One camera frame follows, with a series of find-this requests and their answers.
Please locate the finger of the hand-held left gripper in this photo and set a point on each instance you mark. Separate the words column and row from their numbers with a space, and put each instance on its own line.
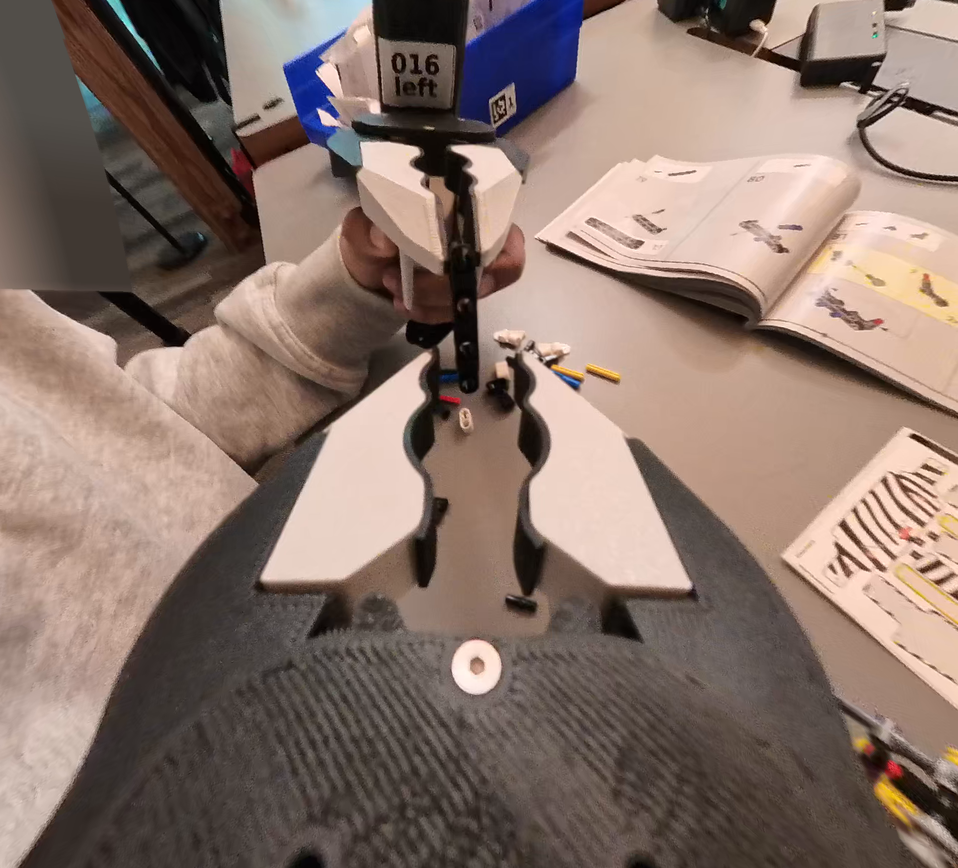
column 397, row 194
column 498, row 202

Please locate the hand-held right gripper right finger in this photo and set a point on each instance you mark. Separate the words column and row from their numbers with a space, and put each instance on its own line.
column 606, row 509

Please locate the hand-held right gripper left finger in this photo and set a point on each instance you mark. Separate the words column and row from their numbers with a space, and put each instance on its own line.
column 344, row 509

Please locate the black lego beam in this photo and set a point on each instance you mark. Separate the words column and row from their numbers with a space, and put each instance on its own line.
column 464, row 269

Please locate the lego instruction booklet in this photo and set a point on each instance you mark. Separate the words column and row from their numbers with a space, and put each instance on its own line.
column 748, row 224

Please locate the lego helicopter model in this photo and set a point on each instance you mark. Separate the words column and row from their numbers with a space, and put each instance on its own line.
column 905, row 786

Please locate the person's left forearm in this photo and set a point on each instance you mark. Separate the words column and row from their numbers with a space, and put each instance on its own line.
column 284, row 344

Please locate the black lego pin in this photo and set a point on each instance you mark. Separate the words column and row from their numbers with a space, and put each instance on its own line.
column 520, row 601

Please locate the pile of mixed lego pieces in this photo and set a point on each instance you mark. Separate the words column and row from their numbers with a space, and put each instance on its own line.
column 554, row 352

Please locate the person's left hand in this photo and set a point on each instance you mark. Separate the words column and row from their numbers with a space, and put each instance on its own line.
column 374, row 262

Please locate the blue plastic bin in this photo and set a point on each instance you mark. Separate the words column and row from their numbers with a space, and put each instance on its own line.
column 524, row 45

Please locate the black jacket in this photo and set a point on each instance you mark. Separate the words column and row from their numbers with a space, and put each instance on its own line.
column 172, row 7

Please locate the grey zip hoodie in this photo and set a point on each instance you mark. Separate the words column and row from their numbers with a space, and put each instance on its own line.
column 90, row 546

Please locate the zebra striped sticker sheet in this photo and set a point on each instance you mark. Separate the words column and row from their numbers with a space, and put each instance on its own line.
column 883, row 546

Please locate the black power adapter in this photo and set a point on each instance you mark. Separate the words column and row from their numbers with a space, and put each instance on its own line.
column 842, row 45

